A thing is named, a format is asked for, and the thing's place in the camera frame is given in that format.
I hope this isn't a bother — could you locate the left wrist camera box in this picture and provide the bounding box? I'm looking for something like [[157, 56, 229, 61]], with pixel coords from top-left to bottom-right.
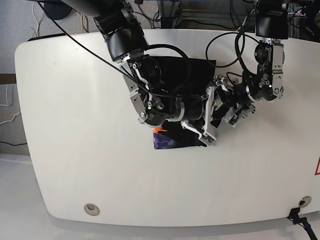
[[223, 108, 240, 128]]

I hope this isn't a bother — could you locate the left metal table grommet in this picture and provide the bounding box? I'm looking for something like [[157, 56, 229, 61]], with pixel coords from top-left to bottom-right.
[[84, 203, 100, 217]]

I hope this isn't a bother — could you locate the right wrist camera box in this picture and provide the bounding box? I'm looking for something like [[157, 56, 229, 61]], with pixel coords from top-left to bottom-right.
[[198, 124, 219, 146]]

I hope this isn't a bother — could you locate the aluminium frame post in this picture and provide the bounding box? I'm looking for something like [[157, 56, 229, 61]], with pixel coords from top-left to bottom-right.
[[156, 0, 181, 29]]

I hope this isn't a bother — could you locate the yellow cable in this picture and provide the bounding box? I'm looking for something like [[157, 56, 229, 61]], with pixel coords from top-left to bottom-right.
[[80, 12, 89, 34]]

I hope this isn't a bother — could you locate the black cable with clamp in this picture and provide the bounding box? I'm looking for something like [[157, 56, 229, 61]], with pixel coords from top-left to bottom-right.
[[286, 207, 320, 240]]

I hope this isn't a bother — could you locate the metal table grommet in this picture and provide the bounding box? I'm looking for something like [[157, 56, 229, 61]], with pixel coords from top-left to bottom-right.
[[298, 195, 312, 208], [84, 203, 100, 217]]

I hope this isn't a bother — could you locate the right metal table grommet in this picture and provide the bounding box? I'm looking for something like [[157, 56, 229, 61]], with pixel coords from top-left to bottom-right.
[[298, 195, 312, 208]]

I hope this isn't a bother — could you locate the black T-shirt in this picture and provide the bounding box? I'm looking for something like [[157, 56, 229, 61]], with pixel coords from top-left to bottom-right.
[[153, 56, 215, 150]]

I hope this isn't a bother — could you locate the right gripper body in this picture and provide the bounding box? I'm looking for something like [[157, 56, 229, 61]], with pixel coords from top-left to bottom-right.
[[172, 98, 205, 123]]

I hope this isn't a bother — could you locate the dark round stand base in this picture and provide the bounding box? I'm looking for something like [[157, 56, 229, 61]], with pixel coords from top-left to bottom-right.
[[43, 0, 72, 20]]

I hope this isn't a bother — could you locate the white cable on floor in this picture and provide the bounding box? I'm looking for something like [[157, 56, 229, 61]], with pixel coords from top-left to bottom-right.
[[30, 2, 41, 38]]

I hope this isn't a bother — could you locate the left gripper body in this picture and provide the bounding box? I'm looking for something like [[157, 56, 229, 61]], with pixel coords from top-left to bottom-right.
[[216, 83, 250, 107]]

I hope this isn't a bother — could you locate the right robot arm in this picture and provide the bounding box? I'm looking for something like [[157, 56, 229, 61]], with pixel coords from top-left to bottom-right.
[[65, 0, 218, 144]]

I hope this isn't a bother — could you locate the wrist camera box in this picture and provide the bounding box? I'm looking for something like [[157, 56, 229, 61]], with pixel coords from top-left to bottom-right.
[[198, 124, 219, 146], [223, 108, 240, 128]]

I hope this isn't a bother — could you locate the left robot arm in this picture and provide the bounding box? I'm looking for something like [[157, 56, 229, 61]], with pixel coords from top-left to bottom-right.
[[212, 0, 288, 123]]

